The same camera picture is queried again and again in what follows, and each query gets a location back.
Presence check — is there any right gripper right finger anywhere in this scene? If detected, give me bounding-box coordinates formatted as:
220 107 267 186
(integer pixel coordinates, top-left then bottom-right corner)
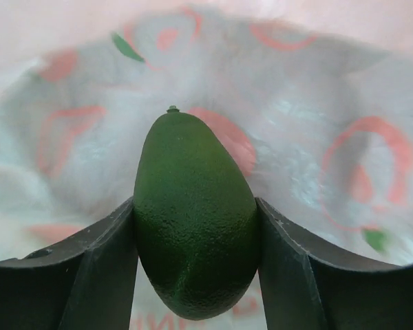
256 199 413 330

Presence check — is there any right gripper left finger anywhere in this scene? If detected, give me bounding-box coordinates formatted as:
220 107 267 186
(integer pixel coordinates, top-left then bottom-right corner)
0 199 138 330

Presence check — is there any pink plastic bag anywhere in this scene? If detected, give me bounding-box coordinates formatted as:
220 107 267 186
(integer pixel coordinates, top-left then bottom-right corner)
0 1 413 329

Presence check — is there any dark green avocado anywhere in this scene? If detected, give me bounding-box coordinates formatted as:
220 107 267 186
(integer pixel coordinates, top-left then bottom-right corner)
133 107 261 320

